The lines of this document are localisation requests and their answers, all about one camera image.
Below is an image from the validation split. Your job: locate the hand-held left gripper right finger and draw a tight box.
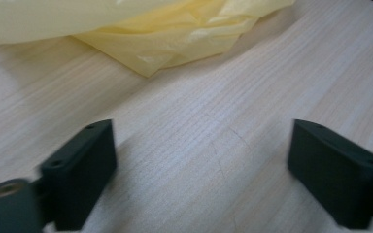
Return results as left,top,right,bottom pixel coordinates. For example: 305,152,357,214
287,118,373,230

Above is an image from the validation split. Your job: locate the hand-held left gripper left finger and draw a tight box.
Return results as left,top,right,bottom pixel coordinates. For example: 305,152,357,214
39,118,118,232

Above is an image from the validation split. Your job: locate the yellow plastic trash bag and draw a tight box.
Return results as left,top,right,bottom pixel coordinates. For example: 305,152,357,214
0,0,296,78

